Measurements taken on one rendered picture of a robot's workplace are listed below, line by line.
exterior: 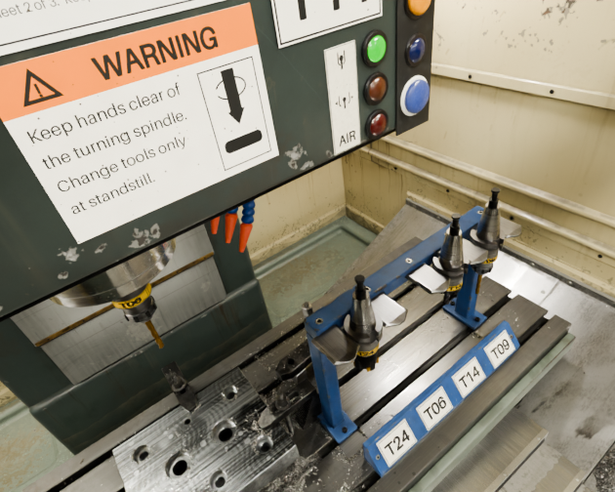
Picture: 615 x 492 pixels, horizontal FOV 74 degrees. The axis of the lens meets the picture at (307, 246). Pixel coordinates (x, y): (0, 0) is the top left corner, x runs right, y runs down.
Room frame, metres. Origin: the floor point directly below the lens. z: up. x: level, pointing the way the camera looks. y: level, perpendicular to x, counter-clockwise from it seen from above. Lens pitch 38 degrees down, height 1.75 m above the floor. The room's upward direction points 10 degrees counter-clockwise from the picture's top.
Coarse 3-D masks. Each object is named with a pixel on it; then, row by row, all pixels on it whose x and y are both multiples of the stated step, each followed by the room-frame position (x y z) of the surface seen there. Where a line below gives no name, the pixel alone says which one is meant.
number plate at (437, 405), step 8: (440, 392) 0.45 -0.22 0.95; (432, 400) 0.44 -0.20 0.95; (440, 400) 0.44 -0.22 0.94; (448, 400) 0.44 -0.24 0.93; (416, 408) 0.42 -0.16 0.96; (424, 408) 0.42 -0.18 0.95; (432, 408) 0.42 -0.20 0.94; (440, 408) 0.43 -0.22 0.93; (448, 408) 0.43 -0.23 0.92; (424, 416) 0.41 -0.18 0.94; (432, 416) 0.41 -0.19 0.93; (440, 416) 0.42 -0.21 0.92; (424, 424) 0.40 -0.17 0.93; (432, 424) 0.40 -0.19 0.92
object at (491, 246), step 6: (474, 234) 0.61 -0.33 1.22; (504, 234) 0.60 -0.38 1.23; (474, 240) 0.60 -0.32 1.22; (480, 240) 0.59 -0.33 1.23; (498, 240) 0.59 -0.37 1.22; (504, 240) 0.59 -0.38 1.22; (480, 246) 0.58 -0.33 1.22; (486, 246) 0.58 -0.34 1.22; (492, 246) 0.57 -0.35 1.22; (498, 246) 0.59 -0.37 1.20; (492, 252) 0.57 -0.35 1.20
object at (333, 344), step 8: (336, 328) 0.44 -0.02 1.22; (320, 336) 0.43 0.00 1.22; (328, 336) 0.43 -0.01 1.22; (336, 336) 0.43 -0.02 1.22; (344, 336) 0.43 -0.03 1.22; (320, 344) 0.42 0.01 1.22; (328, 344) 0.42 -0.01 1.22; (336, 344) 0.41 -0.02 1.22; (344, 344) 0.41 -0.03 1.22; (352, 344) 0.41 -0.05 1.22; (328, 352) 0.40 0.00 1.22; (336, 352) 0.40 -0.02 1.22; (344, 352) 0.39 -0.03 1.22; (352, 352) 0.39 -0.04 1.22; (336, 360) 0.38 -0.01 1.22; (344, 360) 0.38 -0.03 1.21
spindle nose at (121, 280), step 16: (144, 256) 0.35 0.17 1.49; (160, 256) 0.37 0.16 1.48; (112, 272) 0.33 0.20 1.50; (128, 272) 0.34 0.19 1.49; (144, 272) 0.35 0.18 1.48; (80, 288) 0.32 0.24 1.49; (96, 288) 0.33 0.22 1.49; (112, 288) 0.33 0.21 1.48; (128, 288) 0.34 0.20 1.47; (64, 304) 0.33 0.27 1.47; (80, 304) 0.33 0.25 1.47; (96, 304) 0.33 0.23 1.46
